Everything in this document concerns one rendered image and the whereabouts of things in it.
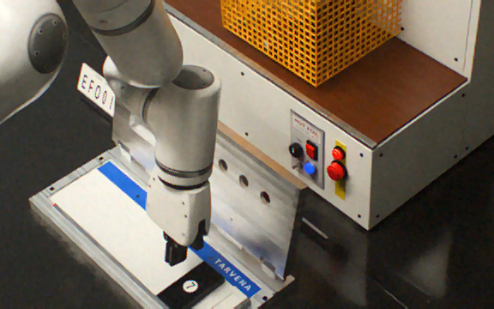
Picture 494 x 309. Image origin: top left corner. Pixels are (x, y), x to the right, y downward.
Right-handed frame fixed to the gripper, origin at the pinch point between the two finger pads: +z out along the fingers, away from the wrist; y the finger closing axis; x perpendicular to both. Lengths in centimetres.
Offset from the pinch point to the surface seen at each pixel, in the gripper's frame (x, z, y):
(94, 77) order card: 17.7, -0.3, -46.1
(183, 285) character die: 0.1, 5.5, 2.2
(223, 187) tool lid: 12.3, -4.4, -3.7
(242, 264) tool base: 9.9, 4.5, 4.9
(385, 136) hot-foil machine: 29.5, -17.4, 12.5
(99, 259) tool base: -5.6, 7.8, -12.0
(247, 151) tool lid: 11.6, -14.9, 1.2
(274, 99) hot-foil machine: 26.8, -13.0, -8.6
